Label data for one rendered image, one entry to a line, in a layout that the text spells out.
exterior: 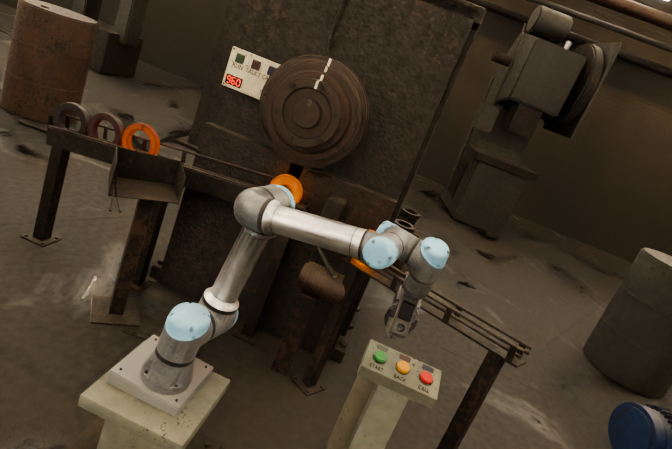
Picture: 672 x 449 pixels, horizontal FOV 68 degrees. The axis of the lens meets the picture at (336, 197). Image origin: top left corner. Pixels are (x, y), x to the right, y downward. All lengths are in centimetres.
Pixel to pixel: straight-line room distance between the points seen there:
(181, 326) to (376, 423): 66
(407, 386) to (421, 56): 134
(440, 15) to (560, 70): 414
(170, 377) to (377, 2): 164
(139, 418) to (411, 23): 175
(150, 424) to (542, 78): 548
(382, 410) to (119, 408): 75
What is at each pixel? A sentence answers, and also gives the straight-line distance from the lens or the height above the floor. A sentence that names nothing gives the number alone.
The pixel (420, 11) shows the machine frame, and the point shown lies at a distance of 226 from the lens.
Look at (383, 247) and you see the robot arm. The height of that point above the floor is 102.
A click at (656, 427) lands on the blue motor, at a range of 305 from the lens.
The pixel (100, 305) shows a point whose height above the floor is 1.
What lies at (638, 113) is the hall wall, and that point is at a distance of 869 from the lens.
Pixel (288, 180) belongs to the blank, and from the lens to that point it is 224.
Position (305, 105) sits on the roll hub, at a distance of 206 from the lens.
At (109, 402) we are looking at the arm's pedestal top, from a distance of 162.
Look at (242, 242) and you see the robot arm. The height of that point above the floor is 79.
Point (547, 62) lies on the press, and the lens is 624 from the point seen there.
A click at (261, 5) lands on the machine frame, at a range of 240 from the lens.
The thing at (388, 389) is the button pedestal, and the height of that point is 54.
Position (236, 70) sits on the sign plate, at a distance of 239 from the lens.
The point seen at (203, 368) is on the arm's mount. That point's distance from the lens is 174.
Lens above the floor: 140
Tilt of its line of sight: 16 degrees down
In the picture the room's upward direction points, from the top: 21 degrees clockwise
